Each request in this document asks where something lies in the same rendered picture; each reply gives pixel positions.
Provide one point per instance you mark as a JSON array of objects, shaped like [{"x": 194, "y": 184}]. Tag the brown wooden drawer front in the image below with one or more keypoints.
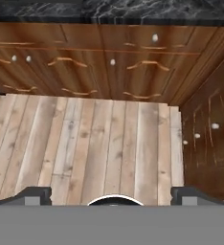
[
  {"x": 174, "y": 38},
  {"x": 24, "y": 35}
]

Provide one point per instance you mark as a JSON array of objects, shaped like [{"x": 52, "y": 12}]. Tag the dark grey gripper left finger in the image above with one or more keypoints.
[{"x": 37, "y": 192}]

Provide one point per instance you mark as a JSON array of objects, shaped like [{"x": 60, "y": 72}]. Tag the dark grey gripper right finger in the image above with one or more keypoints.
[{"x": 184, "y": 192}]

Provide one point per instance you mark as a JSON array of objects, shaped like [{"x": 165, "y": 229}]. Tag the dark brown wooden cupboard run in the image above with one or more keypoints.
[{"x": 212, "y": 159}]

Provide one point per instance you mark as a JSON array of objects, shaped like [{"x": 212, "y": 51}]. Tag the white round knob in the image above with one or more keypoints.
[
  {"x": 197, "y": 135},
  {"x": 215, "y": 126},
  {"x": 14, "y": 58},
  {"x": 112, "y": 62},
  {"x": 185, "y": 142},
  {"x": 154, "y": 38},
  {"x": 28, "y": 58}
]

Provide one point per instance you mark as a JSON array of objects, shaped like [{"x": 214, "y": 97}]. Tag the black round thing white rim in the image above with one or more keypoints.
[{"x": 115, "y": 201}]

